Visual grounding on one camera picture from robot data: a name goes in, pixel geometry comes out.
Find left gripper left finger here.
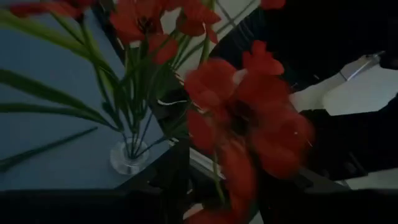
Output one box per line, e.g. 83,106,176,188
152,90,193,224

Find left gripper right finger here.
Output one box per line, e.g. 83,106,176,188
257,174,313,224

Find clear glass vase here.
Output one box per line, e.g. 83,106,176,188
109,138,150,175

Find large red flower bunch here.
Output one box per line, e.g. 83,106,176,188
0,0,315,224

